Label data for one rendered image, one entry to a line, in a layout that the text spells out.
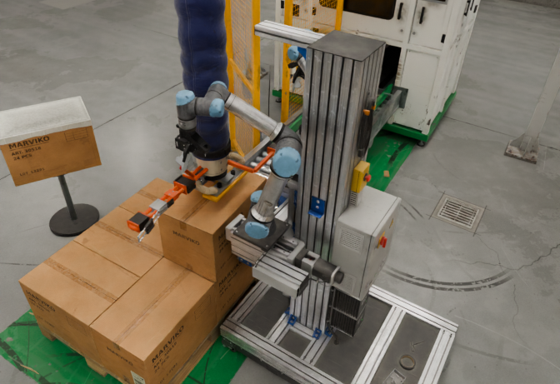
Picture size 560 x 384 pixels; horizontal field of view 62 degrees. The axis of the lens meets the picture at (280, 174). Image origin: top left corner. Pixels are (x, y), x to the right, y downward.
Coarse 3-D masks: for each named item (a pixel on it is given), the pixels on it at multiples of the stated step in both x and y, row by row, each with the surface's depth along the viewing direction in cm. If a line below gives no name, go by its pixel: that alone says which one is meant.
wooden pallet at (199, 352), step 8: (256, 280) 339; (248, 288) 343; (240, 296) 323; (224, 320) 312; (40, 328) 306; (216, 328) 305; (48, 336) 305; (56, 336) 296; (208, 336) 299; (216, 336) 309; (200, 344) 292; (208, 344) 306; (80, 352) 288; (200, 352) 301; (88, 360) 287; (192, 360) 297; (96, 368) 288; (104, 368) 279; (184, 368) 292; (192, 368) 294; (104, 376) 288; (112, 376) 278; (176, 376) 277; (184, 376) 288
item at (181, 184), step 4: (180, 176) 256; (184, 176) 257; (188, 176) 255; (176, 180) 253; (180, 180) 254; (184, 180) 254; (188, 180) 254; (192, 180) 255; (176, 184) 251; (180, 184) 250; (184, 184) 251; (188, 184) 252; (192, 184) 253; (180, 188) 251; (184, 188) 250; (188, 188) 252; (192, 188) 254; (184, 192) 252; (188, 192) 252
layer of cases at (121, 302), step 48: (144, 192) 346; (96, 240) 306; (144, 240) 307; (48, 288) 274; (96, 288) 275; (144, 288) 276; (192, 288) 277; (240, 288) 319; (96, 336) 257; (144, 336) 251; (192, 336) 279
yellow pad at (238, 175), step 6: (234, 168) 284; (234, 174) 279; (240, 174) 280; (234, 180) 276; (216, 186) 270; (222, 186) 271; (228, 186) 272; (222, 192) 267; (210, 198) 263; (216, 198) 262
